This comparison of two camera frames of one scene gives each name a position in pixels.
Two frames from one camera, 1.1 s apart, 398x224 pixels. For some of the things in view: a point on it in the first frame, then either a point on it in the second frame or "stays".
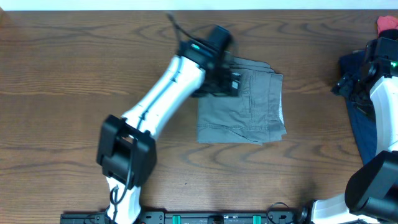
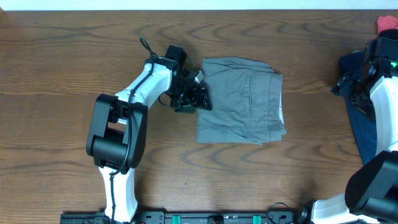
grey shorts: x=255 y=115 stays
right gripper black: x=346 y=86 stays
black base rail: x=291 y=217 stays
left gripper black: x=227 y=89 to x=197 y=101
